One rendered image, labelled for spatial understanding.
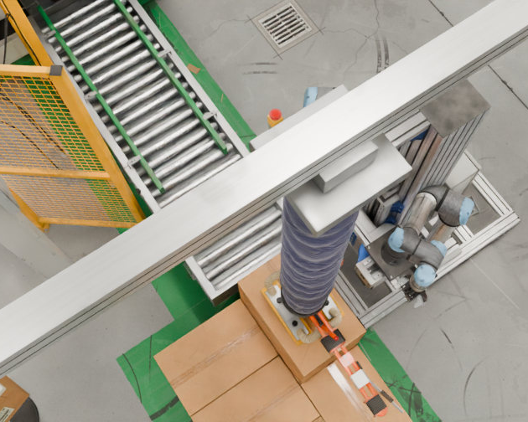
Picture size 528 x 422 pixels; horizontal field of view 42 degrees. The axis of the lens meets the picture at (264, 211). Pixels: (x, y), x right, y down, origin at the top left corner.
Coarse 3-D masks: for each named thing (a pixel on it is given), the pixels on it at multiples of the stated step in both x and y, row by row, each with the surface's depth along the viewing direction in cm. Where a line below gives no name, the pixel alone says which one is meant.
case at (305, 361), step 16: (256, 272) 362; (272, 272) 362; (240, 288) 365; (256, 288) 359; (256, 304) 356; (256, 320) 388; (272, 320) 353; (304, 320) 353; (352, 320) 352; (272, 336) 361; (288, 336) 350; (352, 336) 350; (288, 352) 347; (304, 352) 347; (320, 352) 347; (304, 368) 344; (320, 368) 370
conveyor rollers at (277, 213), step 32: (96, 0) 469; (64, 32) 461; (96, 32) 463; (128, 32) 460; (96, 64) 452; (128, 64) 452; (160, 96) 443; (192, 96) 443; (160, 128) 435; (192, 128) 437; (128, 160) 431; (160, 160) 428; (256, 224) 412
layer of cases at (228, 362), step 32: (224, 320) 394; (160, 352) 388; (192, 352) 388; (224, 352) 388; (256, 352) 387; (352, 352) 386; (192, 384) 382; (224, 384) 381; (256, 384) 381; (288, 384) 381; (320, 384) 381; (352, 384) 380; (384, 384) 380; (192, 416) 376; (224, 416) 376; (256, 416) 375; (288, 416) 375; (320, 416) 382; (352, 416) 375; (384, 416) 374
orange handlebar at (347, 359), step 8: (320, 312) 329; (312, 320) 328; (320, 328) 326; (336, 352) 323; (344, 352) 323; (344, 360) 321; (352, 360) 321; (344, 368) 321; (368, 384) 317; (360, 392) 317
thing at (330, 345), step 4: (336, 332) 325; (340, 332) 324; (324, 336) 323; (328, 336) 324; (340, 336) 324; (324, 340) 324; (328, 340) 324; (332, 340) 324; (340, 340) 324; (344, 340) 323; (324, 344) 322; (328, 344) 323; (332, 344) 323; (336, 344) 323; (340, 344) 322; (328, 348) 322; (332, 348) 322; (336, 348) 322; (328, 352) 325; (332, 352) 324
